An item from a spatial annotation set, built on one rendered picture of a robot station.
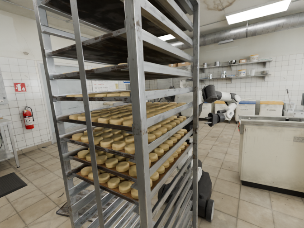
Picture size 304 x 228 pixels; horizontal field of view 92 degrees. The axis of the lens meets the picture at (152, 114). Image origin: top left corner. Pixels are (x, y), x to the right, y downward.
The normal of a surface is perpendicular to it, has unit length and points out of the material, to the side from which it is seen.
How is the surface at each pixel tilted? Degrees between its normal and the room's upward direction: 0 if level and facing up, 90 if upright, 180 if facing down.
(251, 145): 90
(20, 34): 90
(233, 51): 90
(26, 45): 90
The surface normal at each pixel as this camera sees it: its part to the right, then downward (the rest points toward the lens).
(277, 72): -0.56, 0.18
